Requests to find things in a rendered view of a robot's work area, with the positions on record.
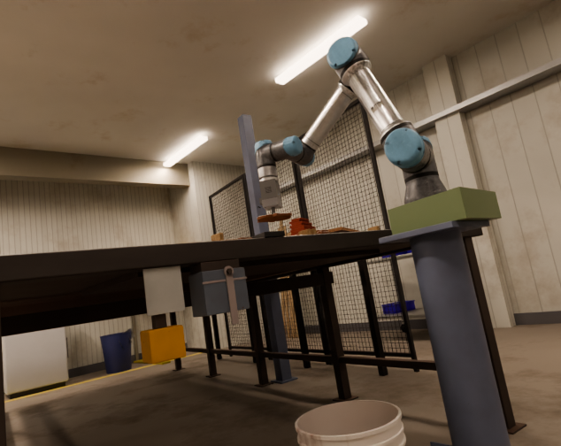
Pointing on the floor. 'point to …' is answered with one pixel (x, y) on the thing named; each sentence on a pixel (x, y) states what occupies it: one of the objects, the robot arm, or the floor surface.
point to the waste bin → (117, 351)
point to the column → (457, 334)
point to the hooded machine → (34, 362)
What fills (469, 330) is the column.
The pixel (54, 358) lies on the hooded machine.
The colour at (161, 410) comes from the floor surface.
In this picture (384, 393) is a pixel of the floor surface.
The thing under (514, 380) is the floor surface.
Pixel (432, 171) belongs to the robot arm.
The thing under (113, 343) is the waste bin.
